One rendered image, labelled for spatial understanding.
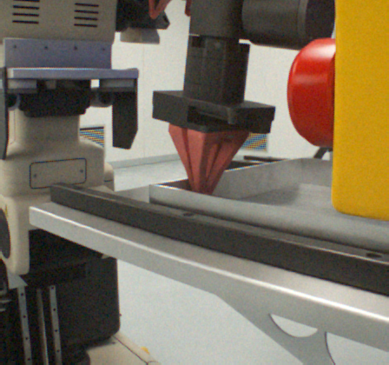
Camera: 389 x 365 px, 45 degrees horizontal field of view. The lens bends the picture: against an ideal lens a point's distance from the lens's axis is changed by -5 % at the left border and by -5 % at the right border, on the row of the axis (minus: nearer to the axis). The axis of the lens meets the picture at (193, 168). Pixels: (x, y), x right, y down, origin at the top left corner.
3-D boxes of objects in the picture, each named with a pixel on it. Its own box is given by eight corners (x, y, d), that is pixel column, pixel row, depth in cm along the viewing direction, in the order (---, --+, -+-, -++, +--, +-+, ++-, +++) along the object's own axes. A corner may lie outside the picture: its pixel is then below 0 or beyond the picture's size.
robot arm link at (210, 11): (220, -22, 46) (181, -31, 41) (280, -20, 42) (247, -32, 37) (212, 48, 47) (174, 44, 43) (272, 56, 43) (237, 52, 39)
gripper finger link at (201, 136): (195, 215, 43) (207, 109, 41) (143, 192, 48) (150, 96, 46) (242, 202, 48) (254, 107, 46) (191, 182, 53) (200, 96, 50)
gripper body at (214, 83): (231, 130, 40) (240, 39, 38) (148, 109, 46) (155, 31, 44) (275, 126, 44) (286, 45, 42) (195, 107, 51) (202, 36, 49)
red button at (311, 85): (413, 149, 17) (418, 41, 17) (372, 159, 14) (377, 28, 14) (326, 141, 20) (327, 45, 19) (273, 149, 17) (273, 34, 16)
